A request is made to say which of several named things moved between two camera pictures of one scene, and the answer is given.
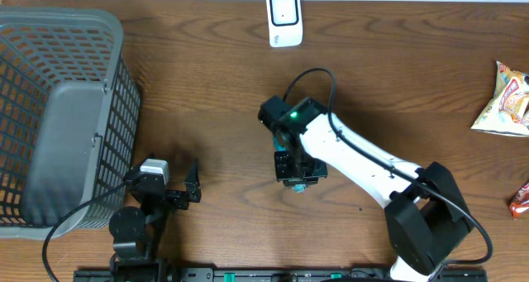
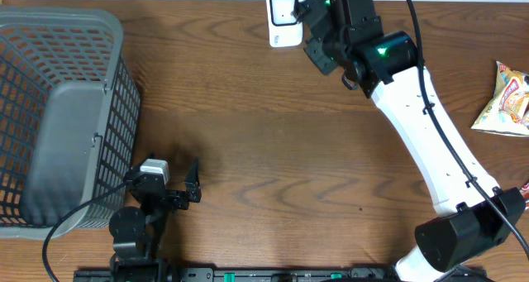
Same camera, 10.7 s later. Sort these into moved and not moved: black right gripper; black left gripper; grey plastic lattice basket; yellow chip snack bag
Moved: black right gripper
Not moved: yellow chip snack bag; black left gripper; grey plastic lattice basket
